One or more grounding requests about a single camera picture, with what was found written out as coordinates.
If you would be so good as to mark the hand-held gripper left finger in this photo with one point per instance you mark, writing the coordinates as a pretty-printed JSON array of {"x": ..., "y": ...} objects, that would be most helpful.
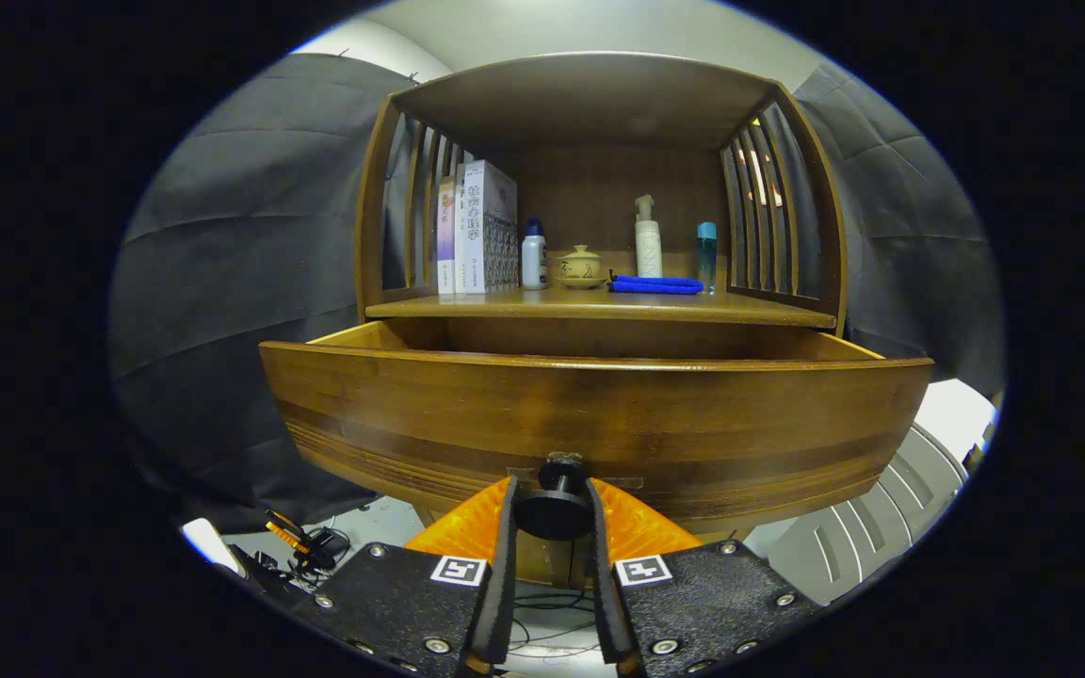
[{"x": 507, "y": 565}]

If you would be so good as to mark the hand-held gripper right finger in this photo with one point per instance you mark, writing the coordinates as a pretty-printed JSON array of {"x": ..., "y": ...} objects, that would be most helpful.
[{"x": 599, "y": 565}]

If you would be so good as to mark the wooden drawer with black knob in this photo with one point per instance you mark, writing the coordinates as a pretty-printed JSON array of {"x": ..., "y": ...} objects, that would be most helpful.
[{"x": 599, "y": 414}]

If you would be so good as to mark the wooden countertop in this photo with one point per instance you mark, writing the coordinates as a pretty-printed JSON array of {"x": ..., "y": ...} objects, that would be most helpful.
[{"x": 590, "y": 303}]

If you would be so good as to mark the brown wooden cabinet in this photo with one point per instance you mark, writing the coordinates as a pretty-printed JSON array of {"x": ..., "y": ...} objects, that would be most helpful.
[{"x": 590, "y": 104}]

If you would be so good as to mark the orange black tool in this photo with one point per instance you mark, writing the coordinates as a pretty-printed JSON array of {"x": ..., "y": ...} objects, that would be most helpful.
[{"x": 286, "y": 535}]

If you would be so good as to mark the white appliance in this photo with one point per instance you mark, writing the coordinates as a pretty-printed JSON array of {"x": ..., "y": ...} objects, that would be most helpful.
[{"x": 882, "y": 527}]

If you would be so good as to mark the folded blue cloth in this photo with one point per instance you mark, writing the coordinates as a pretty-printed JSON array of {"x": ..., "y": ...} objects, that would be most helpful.
[{"x": 655, "y": 284}]

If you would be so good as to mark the white flat panel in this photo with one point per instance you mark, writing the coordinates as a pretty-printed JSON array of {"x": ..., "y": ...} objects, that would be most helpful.
[{"x": 211, "y": 544}]

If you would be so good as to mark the yellow lidded teacup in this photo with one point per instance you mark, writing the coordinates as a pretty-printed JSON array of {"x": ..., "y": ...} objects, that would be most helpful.
[{"x": 580, "y": 268}]

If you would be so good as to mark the white bottle with blue cap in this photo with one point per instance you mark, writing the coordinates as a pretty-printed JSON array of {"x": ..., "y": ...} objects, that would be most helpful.
[{"x": 534, "y": 264}]

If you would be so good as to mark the white pump bottle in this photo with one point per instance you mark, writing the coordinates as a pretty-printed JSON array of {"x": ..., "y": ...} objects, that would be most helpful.
[{"x": 648, "y": 250}]

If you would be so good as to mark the blue glass bottle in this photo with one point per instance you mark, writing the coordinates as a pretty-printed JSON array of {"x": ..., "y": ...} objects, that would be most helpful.
[{"x": 706, "y": 259}]

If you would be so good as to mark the thick white book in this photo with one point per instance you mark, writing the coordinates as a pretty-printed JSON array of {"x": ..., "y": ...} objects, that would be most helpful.
[{"x": 486, "y": 235}]

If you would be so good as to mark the thin purple book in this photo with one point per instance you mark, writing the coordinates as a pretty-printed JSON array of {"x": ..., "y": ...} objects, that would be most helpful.
[{"x": 445, "y": 235}]

